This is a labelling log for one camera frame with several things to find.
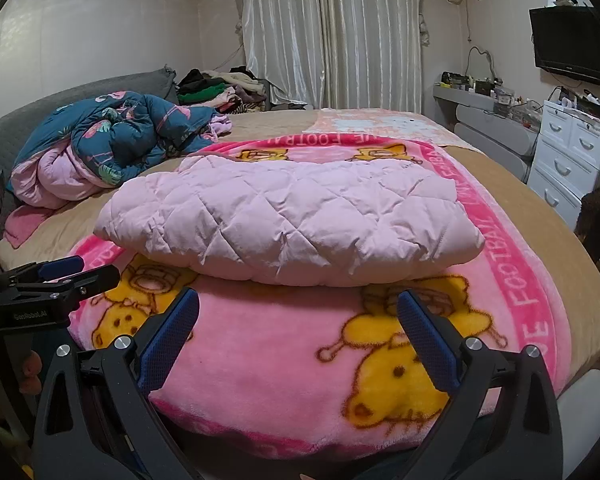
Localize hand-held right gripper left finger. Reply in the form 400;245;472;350
32;286;216;480

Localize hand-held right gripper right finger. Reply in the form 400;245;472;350
396;287;563;480

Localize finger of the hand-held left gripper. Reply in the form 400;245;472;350
60;264;122;308
2;256;85;291

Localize pink quilted jacket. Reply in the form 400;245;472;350
92;155;486;288

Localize dark hanging clothes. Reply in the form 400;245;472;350
577;190;600;261

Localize pile of clothes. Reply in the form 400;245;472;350
176;65;268;115

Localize person's left hand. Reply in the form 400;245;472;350
17;349;43;396

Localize pink towel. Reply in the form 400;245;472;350
4;205;56;250

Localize pink printed blanket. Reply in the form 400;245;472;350
67;132;573;461

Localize blue floral duvet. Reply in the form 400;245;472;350
10;89;233;208

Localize bed with tan sheet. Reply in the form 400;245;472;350
0;107;600;391

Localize grey upholstered headboard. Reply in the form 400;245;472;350
0;65;178;211

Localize pale patterned sheet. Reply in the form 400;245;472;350
310;109;476;153

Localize white drawer cabinet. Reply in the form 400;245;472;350
526;100;600;231

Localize clutter of small desk items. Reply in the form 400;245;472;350
440;70;543;126

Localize black box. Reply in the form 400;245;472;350
577;95;600;133

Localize white curtain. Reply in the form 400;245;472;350
240;0;426;111

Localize white padded bed frame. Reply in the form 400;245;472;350
557;367;600;480

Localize white cable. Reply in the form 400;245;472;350
467;45;496;83

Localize black wall television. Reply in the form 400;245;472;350
529;6;600;86

